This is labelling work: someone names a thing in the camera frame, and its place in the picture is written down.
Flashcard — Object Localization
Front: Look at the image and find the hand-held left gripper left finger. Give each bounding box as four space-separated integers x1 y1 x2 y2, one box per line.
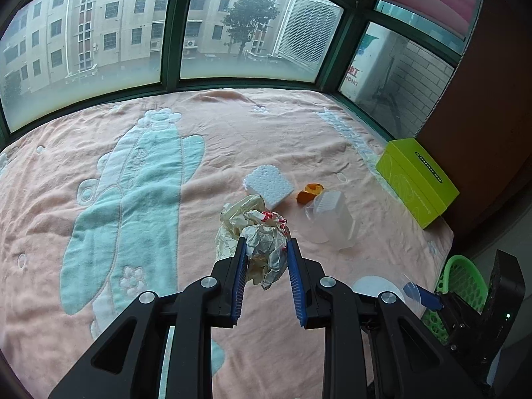
48 237 250 399

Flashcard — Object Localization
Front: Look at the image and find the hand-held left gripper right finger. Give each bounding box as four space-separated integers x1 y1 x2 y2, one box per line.
287 239 485 399

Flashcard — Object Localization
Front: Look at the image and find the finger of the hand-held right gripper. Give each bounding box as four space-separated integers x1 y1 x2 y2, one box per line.
402 282 462 329

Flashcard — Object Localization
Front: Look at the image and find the green perforated plastic basket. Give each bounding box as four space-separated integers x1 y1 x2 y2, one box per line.
422 255 489 343

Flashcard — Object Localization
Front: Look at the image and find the white paper wrapper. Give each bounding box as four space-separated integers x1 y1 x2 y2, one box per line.
243 210 292 291

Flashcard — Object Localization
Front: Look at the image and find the clear round plastic lid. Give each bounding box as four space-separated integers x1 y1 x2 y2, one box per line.
352 273 416 306

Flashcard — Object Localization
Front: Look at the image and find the clear rectangular plastic container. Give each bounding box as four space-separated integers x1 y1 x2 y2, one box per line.
305 190 358 250

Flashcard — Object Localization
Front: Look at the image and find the orange peel piece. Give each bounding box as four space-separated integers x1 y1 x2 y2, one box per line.
296 183 326 204

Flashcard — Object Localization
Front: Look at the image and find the white foam block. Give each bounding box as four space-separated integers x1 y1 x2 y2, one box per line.
242 165 295 209

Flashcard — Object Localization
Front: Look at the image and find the pink printed blanket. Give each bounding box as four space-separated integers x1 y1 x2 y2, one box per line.
0 88 456 399

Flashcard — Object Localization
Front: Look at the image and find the lime green cardboard box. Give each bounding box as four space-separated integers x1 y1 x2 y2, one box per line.
376 138 460 230

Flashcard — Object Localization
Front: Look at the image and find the brown wooden panel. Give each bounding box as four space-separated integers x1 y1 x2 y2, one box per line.
416 0 532 258

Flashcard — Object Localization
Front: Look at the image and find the white printed air conditioner unit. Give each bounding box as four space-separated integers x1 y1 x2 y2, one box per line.
338 29 402 106

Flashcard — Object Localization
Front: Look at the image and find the white louvred outdoor unit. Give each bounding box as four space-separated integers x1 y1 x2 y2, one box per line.
272 0 343 75

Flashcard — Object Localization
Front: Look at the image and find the green tree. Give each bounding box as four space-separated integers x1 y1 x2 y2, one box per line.
222 0 281 57

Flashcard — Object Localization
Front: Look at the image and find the beige apartment building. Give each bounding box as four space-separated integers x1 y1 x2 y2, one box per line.
0 0 300 92

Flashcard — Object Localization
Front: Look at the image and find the green window frame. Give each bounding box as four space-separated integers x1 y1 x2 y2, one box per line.
0 0 464 142

